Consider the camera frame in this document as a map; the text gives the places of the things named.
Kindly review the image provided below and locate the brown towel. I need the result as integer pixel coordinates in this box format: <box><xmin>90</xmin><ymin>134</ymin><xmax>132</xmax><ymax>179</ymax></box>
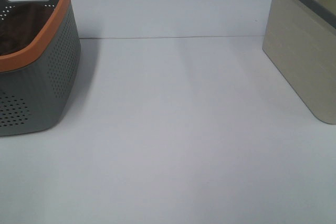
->
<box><xmin>1</xmin><ymin>3</ymin><xmax>54</xmax><ymax>56</ymax></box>

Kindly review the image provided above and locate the grey basket with orange rim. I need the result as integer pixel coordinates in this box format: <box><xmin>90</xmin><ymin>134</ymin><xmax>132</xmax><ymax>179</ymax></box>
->
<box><xmin>1</xmin><ymin>0</ymin><xmax>81</xmax><ymax>136</ymax></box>

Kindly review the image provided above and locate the beige basket with grey rim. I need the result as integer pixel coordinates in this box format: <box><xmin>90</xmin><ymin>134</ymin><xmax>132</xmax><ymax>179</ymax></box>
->
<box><xmin>263</xmin><ymin>0</ymin><xmax>335</xmax><ymax>124</ymax></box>

